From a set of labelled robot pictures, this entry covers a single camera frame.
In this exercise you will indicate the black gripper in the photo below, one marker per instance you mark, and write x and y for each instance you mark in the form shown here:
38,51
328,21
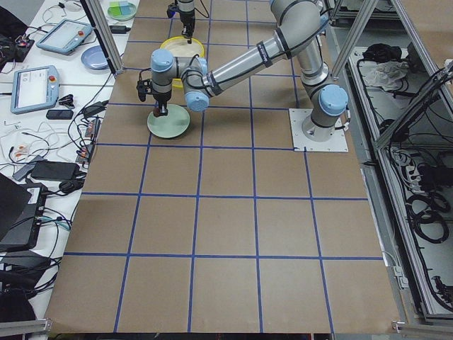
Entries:
186,18
162,96

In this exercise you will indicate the yellow steamer basket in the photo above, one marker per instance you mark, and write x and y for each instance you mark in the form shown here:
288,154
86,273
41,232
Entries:
180,47

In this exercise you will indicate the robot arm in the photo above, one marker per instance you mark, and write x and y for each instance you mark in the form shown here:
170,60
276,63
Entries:
186,10
298,24

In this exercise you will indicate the light green plate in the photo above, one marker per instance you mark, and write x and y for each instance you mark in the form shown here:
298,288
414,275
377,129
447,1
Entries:
171,125

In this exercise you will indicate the green bowl with sponges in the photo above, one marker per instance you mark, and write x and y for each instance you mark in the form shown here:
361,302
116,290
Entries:
122,10

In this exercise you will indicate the black power adapter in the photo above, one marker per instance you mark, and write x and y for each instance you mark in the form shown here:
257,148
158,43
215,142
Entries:
119,29

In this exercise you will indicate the blue plate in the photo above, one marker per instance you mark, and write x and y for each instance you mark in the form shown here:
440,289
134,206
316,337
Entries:
94,58

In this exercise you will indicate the far teach pendant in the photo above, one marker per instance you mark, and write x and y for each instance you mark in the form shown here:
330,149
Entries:
65,37

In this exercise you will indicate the teach pendant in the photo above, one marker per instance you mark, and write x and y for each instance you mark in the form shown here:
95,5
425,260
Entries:
34,89
65,37

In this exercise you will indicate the near teach pendant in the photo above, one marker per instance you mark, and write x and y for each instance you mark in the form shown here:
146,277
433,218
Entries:
34,89

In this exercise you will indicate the black power brick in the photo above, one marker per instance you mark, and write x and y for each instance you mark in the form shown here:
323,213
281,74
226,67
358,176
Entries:
54,171

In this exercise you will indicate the black laptop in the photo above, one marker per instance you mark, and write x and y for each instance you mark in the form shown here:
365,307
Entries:
21,207

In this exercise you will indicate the aluminium frame post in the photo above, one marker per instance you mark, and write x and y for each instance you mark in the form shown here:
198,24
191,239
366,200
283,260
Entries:
96,17

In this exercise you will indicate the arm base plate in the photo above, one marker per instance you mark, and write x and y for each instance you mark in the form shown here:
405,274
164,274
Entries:
308,137

